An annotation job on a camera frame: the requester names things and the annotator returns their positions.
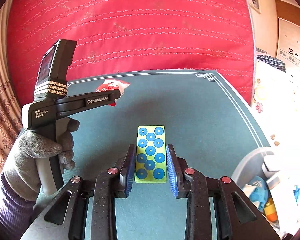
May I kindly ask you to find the red quilted mattress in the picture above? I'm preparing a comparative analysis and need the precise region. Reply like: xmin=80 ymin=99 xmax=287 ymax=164
xmin=7 ymin=0 xmax=254 ymax=105

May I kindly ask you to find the teal blue cloth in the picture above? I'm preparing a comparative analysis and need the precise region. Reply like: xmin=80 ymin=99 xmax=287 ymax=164
xmin=248 ymin=176 xmax=269 ymax=211

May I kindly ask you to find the red white snack packet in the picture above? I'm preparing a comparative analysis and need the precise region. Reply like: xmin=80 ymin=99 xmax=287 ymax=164
xmin=87 ymin=79 xmax=130 ymax=107

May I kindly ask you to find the clear plastic bowl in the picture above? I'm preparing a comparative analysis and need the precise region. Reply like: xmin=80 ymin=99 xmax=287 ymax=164
xmin=231 ymin=147 xmax=300 ymax=238

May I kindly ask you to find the purple knit left sleeve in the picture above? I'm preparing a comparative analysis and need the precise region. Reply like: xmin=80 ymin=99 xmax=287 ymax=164
xmin=0 ymin=173 xmax=35 ymax=239

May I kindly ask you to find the green tile with blue dots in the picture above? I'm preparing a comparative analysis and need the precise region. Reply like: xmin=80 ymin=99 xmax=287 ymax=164
xmin=134 ymin=125 xmax=167 ymax=184

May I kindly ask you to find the teal table mat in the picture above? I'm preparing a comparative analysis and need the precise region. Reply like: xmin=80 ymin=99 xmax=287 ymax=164
xmin=18 ymin=69 xmax=271 ymax=240

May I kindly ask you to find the orange yellow small item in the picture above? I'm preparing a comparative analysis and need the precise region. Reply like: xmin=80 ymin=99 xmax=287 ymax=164
xmin=264 ymin=198 xmax=278 ymax=222

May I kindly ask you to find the patterned beige curtain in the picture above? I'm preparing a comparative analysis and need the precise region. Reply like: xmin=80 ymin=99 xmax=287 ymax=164
xmin=0 ymin=0 xmax=21 ymax=173

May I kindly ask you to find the grey gloved left hand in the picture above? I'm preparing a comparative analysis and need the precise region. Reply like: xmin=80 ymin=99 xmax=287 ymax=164
xmin=1 ymin=118 xmax=79 ymax=202

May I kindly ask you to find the floral checked bed quilt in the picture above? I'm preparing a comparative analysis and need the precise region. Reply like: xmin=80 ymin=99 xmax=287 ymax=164
xmin=251 ymin=60 xmax=300 ymax=150

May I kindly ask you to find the dark plaid pillow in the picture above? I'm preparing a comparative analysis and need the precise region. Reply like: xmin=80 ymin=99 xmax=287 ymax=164
xmin=256 ymin=54 xmax=286 ymax=72

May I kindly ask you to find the white sliding door wardrobe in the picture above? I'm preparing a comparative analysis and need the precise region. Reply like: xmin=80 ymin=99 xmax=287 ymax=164
xmin=275 ymin=0 xmax=300 ymax=76

